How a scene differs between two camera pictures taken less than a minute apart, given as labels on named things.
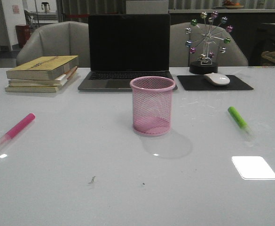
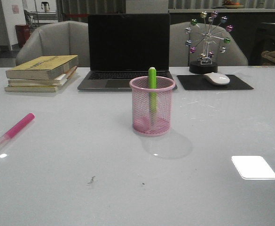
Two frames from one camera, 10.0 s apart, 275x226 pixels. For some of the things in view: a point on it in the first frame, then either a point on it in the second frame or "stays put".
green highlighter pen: x=236 y=116 → x=153 y=96
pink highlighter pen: x=18 y=128 stays put
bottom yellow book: x=20 y=88 stays put
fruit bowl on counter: x=230 y=5 stays put
